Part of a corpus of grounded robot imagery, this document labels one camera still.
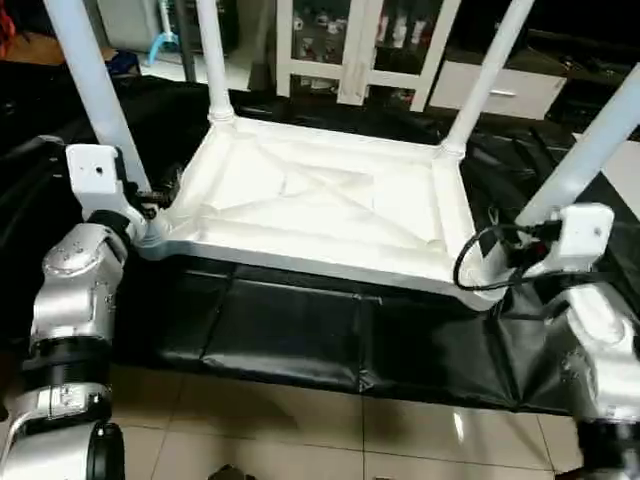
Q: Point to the white plastic table top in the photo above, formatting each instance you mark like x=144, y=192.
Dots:
x=320, y=200

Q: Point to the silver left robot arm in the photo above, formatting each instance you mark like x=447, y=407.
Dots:
x=75, y=290

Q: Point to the white flat board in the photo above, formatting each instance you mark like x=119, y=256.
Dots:
x=628, y=165

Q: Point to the brown cardboard box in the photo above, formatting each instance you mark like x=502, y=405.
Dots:
x=122, y=62

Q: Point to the white drawer unit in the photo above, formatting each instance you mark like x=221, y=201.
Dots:
x=520, y=92

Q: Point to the blue plastic tool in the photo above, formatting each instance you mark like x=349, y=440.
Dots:
x=163, y=48

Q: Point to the black metal pole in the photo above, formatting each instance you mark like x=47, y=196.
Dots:
x=188, y=40

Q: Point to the black work mat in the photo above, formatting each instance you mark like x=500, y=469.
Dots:
x=300, y=330

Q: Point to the flat brown cardboard sheet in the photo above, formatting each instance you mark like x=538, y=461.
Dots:
x=25, y=48

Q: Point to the white glass-door cabinet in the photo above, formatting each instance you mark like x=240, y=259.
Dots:
x=350, y=50

